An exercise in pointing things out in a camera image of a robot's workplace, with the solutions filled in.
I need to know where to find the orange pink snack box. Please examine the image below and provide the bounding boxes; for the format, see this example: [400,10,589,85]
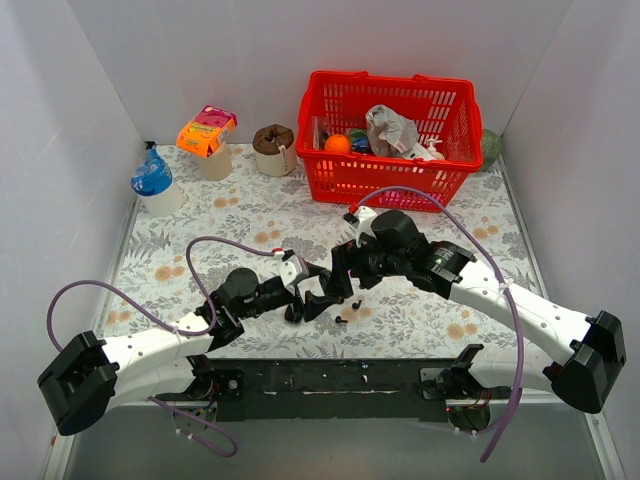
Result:
[176,105,238,158]

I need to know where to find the white pump bottle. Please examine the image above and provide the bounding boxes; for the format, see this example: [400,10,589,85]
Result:
[401,138,445,161]

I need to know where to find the green ball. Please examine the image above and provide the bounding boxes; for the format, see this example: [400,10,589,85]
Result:
[480,129,502,172]

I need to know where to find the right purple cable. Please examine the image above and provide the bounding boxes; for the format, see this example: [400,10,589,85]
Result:
[349,185,527,464]

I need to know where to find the white cup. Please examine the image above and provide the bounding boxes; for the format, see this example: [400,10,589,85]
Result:
[137,179,184,218]

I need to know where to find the floral patterned table mat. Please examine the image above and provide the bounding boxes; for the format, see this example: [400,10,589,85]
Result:
[100,145,542,358]

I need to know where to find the red plastic shopping basket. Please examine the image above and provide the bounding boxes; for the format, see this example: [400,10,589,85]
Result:
[296,71,483,212]

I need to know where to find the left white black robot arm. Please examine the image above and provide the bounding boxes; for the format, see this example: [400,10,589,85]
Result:
[37,261,353,436]

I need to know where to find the beige cup under snack box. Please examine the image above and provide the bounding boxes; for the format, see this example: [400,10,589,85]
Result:
[195,142,233,181]

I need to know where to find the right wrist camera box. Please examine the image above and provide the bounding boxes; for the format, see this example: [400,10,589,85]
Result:
[343,206,377,248]

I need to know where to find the orange fruit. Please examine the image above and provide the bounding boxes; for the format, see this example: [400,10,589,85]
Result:
[324,134,351,154]

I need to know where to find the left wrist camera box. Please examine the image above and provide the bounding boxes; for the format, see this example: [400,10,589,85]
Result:
[272,248,309,293]

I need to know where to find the green blue packet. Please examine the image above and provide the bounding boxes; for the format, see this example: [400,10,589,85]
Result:
[347,128,371,154]

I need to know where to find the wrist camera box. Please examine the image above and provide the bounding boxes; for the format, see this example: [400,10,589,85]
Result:
[343,206,377,248]
[272,248,309,293]

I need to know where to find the brown topped paper cup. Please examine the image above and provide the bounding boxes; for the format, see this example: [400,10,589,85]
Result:
[252,124,297,177]

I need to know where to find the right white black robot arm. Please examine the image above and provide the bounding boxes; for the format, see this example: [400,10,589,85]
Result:
[328,206,626,414]

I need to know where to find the blue wrapper on white cup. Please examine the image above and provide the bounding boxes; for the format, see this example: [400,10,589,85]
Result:
[130,148,173,197]

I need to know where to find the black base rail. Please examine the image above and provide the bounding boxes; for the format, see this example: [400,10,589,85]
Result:
[161,357,510,422]

